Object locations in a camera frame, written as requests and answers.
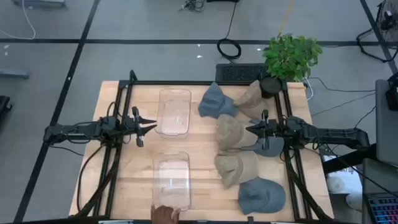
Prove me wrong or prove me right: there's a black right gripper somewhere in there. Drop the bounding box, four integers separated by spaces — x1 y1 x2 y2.
245 109 282 151

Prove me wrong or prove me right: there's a white bag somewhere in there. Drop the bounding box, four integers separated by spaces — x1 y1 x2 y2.
323 155 363 195

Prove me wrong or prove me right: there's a black object on desk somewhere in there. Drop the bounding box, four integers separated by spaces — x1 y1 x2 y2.
385 72 398 112

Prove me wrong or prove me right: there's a black floor fan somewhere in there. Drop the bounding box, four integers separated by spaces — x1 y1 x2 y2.
356 0 398 63

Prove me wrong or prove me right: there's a black floor object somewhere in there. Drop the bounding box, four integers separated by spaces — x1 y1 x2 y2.
0 95 12 119

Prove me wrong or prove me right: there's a black metal table frame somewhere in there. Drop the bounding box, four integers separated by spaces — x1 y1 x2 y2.
74 70 333 224

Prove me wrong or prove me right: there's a tangled black cable bundle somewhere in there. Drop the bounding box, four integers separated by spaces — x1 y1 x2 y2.
178 0 206 13

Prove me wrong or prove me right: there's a blue baseball cap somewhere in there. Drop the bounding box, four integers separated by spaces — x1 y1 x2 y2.
241 119 285 158
198 82 239 120
238 177 287 216

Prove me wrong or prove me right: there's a thin black floor cable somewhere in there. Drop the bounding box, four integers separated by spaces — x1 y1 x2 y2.
307 76 377 94

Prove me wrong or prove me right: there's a grey desk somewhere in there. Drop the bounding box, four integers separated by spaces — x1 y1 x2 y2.
374 79 398 166

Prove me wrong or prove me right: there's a black plant pot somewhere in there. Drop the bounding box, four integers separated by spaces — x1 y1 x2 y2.
259 76 283 100

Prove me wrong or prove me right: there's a person's hand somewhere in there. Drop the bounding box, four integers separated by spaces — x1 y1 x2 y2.
150 204 181 224

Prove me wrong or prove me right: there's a coiled black floor cable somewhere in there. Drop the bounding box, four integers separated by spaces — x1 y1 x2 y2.
216 1 243 60

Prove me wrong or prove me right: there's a laptop with rainbow keyboard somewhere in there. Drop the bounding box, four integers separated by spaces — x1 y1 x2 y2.
362 157 398 224

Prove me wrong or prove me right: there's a beige baseball cap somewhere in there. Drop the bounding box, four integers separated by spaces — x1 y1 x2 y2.
213 150 260 190
233 80 270 119
215 114 259 152

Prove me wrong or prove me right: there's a grey flat platform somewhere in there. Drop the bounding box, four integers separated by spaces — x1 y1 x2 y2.
11 0 67 8

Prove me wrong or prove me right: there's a grey floor bar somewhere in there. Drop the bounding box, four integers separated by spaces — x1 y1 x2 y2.
0 68 30 80

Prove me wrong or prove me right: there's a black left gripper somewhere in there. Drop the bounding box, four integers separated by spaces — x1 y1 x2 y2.
120 106 158 148

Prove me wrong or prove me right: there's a white looped cable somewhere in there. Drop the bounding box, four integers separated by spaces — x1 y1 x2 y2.
303 77 315 101

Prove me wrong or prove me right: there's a clear plastic bin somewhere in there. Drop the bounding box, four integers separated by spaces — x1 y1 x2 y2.
154 88 192 139
152 151 192 212

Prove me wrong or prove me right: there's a black beam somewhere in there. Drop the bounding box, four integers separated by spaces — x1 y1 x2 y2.
322 143 377 174

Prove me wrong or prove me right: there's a green leafy potted plant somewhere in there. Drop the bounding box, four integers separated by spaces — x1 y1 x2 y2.
262 33 323 83

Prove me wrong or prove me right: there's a yellow cord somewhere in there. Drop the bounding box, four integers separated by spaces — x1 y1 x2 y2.
277 0 295 37

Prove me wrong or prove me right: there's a black floor grille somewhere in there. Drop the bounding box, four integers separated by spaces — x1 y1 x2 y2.
215 63 269 83

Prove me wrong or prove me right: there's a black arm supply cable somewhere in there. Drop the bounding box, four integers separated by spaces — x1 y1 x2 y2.
76 143 108 214

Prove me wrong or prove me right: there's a white floor cable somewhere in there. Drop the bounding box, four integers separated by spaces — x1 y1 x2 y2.
0 0 37 40

